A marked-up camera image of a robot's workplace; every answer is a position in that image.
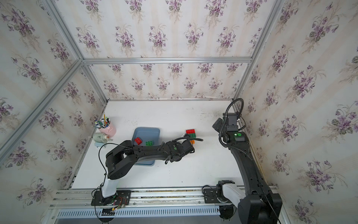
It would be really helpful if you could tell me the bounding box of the red lego brick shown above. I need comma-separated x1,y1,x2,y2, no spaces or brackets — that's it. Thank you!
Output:
134,137,143,145
186,129,195,134

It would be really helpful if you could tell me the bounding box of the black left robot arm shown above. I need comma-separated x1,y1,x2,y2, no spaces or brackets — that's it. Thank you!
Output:
100,137,195,198

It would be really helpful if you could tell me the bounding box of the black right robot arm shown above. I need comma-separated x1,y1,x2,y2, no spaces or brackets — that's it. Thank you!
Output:
213,113,282,224

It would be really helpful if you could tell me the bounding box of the blue plastic tray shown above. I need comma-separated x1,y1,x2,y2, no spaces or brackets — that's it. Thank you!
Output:
131,126,161,166

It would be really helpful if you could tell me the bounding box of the pink pen holder cup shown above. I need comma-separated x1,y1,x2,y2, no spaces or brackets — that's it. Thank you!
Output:
99,123,117,138

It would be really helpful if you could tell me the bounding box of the pale green lotion bottle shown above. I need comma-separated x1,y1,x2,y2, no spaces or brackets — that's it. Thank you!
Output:
92,133,112,144

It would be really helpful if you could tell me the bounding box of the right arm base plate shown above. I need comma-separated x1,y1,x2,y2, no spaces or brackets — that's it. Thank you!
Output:
201,186,232,204

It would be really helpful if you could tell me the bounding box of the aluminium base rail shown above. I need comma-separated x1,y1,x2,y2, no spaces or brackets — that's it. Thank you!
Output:
47,185,283,219

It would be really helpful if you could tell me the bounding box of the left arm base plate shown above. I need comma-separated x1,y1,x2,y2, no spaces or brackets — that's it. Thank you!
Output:
91,190,131,207

